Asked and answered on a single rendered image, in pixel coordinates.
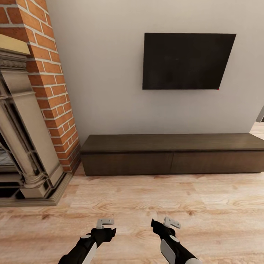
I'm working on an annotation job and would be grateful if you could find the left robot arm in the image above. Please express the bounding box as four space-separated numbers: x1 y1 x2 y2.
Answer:
58 218 116 264

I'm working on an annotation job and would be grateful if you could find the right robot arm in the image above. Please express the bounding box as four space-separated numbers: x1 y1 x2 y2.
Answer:
151 216 203 264

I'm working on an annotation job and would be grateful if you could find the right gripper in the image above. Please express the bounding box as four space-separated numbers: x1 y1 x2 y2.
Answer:
151 219 175 237

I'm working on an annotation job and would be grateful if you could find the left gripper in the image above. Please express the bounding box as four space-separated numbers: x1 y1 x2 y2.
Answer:
91 228 116 245

